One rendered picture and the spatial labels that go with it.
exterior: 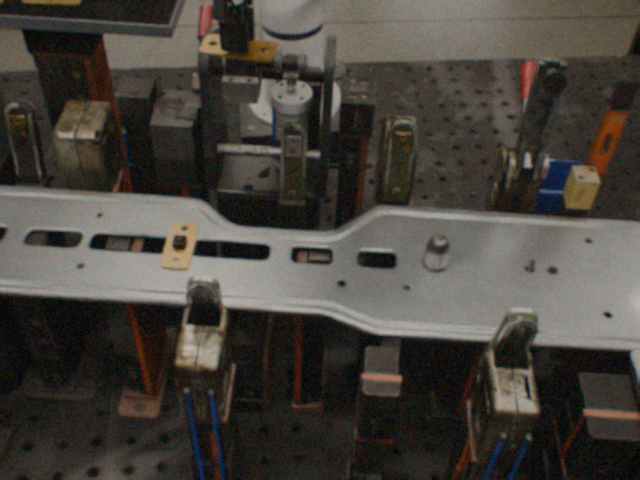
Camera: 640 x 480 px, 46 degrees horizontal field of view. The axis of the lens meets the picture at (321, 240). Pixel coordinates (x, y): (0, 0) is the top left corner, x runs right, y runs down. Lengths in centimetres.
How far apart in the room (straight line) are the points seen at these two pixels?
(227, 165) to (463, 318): 45
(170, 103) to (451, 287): 48
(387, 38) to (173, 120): 233
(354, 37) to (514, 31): 71
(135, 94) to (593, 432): 75
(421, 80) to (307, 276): 97
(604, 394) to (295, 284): 40
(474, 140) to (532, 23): 195
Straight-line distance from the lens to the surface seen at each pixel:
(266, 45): 88
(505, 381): 87
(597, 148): 112
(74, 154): 112
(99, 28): 117
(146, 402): 124
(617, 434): 95
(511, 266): 104
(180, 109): 113
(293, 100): 109
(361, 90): 109
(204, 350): 86
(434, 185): 158
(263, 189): 115
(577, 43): 355
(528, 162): 110
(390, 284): 99
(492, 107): 183
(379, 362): 92
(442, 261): 100
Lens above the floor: 175
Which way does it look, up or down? 46 degrees down
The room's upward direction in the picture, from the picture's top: 3 degrees clockwise
